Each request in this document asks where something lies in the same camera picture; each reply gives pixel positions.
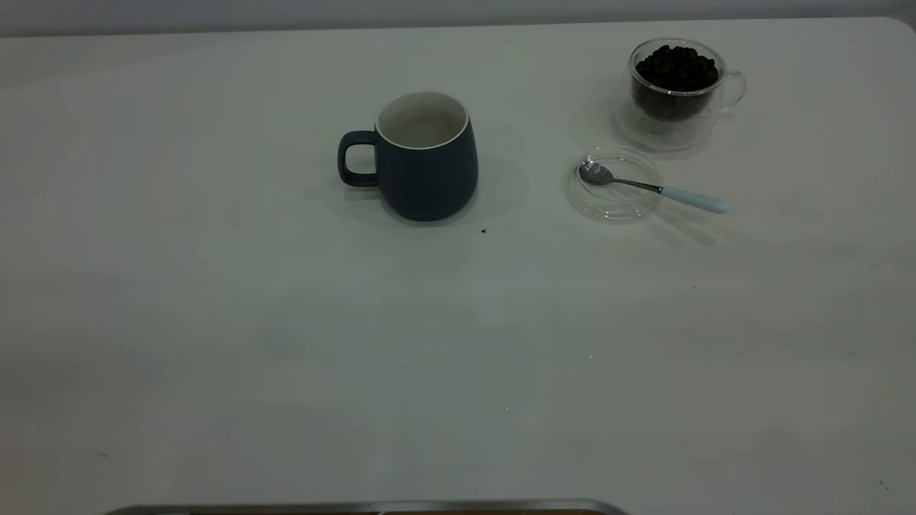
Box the clear glass saucer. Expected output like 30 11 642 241
565 147 665 225

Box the clear glass handled cup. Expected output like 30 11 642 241
613 38 747 152

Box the spoon with light blue handle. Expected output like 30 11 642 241
579 160 731 215

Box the metal edge strip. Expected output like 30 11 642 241
104 499 630 515

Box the dark grey ceramic mug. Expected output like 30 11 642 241
338 91 479 222

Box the coffee beans heap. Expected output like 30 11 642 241
634 45 719 120

